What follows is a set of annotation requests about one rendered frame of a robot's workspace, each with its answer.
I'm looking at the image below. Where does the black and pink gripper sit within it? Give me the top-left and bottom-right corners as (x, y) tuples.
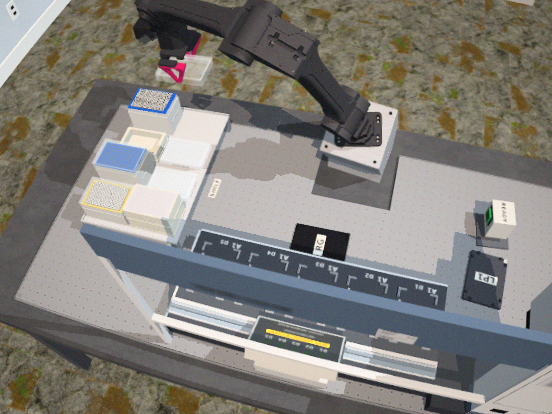
(158, 25), (201, 83)

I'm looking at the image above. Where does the black rectangular pad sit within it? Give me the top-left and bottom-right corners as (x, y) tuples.
(290, 223), (350, 262)

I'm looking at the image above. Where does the white ready button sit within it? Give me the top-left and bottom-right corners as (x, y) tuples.
(475, 200), (516, 250)

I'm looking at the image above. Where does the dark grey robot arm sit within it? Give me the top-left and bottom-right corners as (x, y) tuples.
(133, 0), (382, 147)

